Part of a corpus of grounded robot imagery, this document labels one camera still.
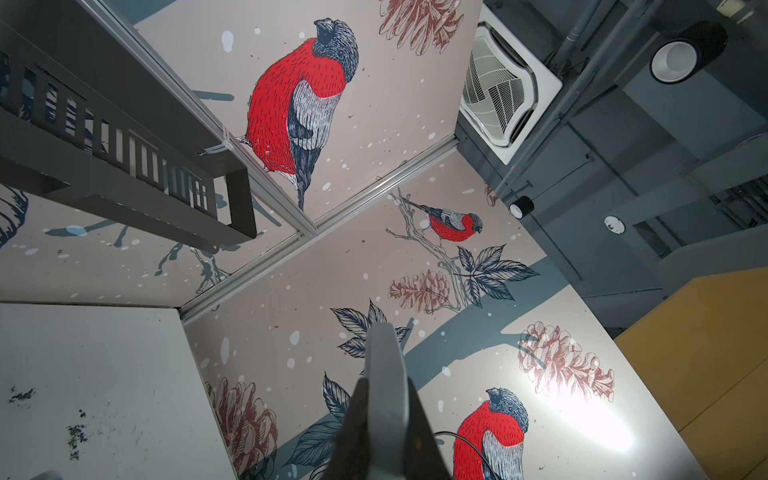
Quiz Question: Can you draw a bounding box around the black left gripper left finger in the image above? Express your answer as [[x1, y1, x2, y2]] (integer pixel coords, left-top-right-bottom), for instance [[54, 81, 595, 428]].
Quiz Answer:
[[323, 378, 370, 480]]

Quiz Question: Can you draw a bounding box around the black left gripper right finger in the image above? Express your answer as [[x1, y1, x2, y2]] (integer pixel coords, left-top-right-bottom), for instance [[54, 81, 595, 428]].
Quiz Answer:
[[407, 379, 451, 480]]

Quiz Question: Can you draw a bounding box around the white ceiling air conditioner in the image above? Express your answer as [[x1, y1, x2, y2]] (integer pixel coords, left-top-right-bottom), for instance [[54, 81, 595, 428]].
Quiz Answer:
[[460, 6, 562, 165]]

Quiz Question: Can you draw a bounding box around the black ceiling spotlight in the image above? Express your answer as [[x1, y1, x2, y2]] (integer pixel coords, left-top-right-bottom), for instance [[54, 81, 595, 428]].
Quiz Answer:
[[649, 21, 728, 85]]

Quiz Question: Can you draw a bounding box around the black wire basket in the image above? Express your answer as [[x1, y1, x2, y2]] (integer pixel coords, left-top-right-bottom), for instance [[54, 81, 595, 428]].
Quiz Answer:
[[1, 23, 258, 253]]

